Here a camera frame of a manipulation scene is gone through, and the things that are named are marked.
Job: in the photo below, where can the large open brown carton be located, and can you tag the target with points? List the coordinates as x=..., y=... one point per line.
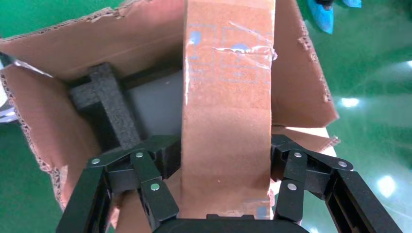
x=48, y=128

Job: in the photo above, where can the blue shoe cover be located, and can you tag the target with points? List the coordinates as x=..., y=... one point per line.
x=352, y=2
x=322, y=17

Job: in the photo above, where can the black foam insert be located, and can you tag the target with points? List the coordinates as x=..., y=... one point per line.
x=109, y=106

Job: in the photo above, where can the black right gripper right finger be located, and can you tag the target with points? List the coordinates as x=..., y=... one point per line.
x=354, y=199

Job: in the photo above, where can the grey panel inside carton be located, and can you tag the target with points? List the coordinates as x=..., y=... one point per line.
x=154, y=106

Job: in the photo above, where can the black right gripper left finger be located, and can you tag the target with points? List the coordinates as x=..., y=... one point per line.
x=93, y=193

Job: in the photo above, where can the small brown cardboard box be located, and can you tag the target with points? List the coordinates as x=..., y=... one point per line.
x=225, y=112

